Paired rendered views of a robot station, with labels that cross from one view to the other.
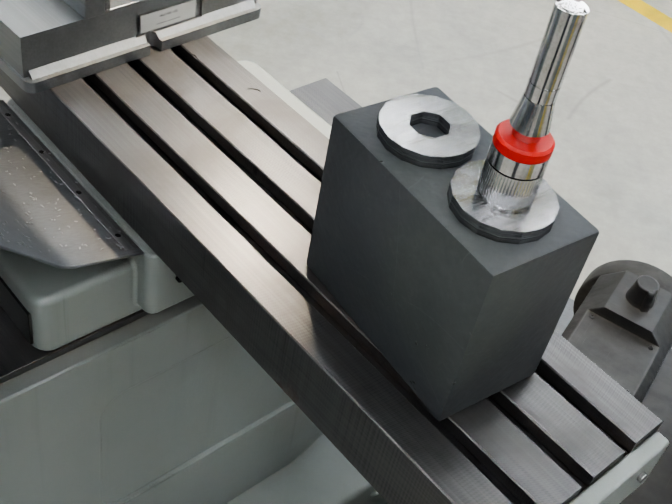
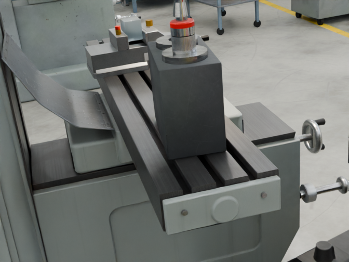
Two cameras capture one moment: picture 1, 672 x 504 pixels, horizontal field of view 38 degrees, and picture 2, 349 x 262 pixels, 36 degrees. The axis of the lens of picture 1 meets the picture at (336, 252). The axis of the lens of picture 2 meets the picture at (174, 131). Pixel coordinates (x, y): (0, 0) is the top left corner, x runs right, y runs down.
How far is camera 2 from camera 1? 0.76 m
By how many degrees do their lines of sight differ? 35
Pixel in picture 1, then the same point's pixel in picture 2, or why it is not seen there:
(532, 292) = (191, 89)
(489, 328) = (172, 104)
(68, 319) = (86, 158)
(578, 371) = (249, 152)
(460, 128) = not seen: hidden behind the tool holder
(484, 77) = not seen: outside the picture
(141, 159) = (119, 93)
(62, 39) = (109, 59)
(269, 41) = not seen: hidden behind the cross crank
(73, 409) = (93, 207)
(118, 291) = (109, 150)
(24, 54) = (93, 63)
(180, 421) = (157, 240)
